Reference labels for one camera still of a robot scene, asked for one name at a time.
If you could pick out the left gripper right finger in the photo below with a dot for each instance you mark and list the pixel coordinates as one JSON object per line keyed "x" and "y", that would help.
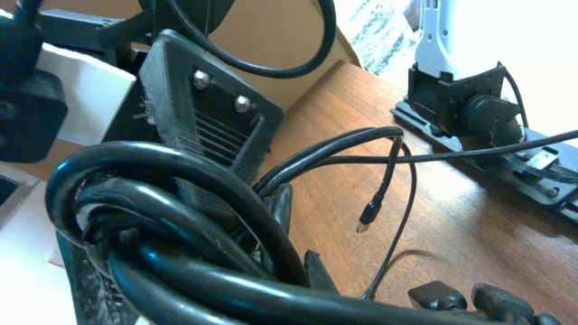
{"x": 318, "y": 277}

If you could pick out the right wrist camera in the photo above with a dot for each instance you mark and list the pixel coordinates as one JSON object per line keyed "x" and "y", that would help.
{"x": 33, "y": 105}

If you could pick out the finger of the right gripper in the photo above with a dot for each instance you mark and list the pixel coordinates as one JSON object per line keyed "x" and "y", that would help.
{"x": 184, "y": 98}

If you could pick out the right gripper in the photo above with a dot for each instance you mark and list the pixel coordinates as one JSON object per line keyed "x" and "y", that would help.
{"x": 123, "y": 43}

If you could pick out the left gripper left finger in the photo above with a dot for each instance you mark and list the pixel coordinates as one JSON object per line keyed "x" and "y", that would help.
{"x": 96, "y": 299}

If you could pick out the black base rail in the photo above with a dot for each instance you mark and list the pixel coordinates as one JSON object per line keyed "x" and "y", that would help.
{"x": 546, "y": 174}

